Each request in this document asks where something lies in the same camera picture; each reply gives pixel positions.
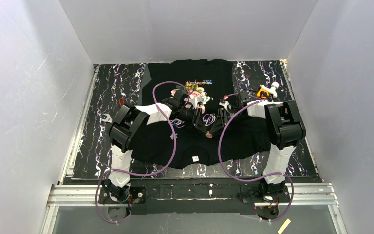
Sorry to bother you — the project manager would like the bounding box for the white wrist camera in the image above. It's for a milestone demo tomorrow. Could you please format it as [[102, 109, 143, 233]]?
[[219, 95, 232, 111], [189, 94, 204, 108]]

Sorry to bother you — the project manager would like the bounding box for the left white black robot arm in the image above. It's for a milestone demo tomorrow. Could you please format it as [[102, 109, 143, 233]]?
[[101, 89, 206, 203]]

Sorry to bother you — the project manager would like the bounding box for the orange white toy tool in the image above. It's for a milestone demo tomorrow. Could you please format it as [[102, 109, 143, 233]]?
[[256, 82, 280, 101]]

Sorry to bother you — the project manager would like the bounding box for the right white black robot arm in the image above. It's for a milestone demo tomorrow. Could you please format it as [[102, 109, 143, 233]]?
[[206, 92, 306, 199]]

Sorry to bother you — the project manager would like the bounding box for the aluminium rail frame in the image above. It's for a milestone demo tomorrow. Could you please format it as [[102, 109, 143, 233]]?
[[40, 61, 348, 234]]

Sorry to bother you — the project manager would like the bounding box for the black printed t-shirt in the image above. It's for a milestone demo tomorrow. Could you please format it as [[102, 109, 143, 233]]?
[[132, 59, 270, 169]]

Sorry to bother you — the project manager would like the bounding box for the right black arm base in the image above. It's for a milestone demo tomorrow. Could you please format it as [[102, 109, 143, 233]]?
[[237, 181, 291, 204]]

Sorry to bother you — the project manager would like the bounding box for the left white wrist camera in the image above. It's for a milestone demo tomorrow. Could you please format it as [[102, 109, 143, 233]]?
[[189, 94, 204, 108]]

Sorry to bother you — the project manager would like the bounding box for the beige tape strip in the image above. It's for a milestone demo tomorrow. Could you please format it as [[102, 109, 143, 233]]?
[[277, 219, 291, 234]]

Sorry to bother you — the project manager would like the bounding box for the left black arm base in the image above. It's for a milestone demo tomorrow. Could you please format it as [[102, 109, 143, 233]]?
[[98, 179, 147, 204]]

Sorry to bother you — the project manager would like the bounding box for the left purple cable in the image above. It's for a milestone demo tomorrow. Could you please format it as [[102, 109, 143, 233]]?
[[95, 81, 191, 225]]

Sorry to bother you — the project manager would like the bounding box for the silver wrench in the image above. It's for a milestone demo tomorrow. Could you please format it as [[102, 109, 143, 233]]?
[[100, 114, 113, 123]]

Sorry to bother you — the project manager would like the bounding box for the black marble pattern mat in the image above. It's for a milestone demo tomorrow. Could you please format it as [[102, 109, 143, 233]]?
[[67, 61, 318, 181]]

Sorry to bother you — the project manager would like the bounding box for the red handled tool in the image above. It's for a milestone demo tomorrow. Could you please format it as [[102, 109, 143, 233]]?
[[118, 98, 125, 107]]

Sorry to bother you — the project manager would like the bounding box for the small floral brooch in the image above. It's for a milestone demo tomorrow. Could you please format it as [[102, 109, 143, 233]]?
[[169, 133, 177, 140]]

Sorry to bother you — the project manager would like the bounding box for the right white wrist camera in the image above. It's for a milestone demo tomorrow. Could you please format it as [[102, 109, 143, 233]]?
[[219, 95, 232, 111]]

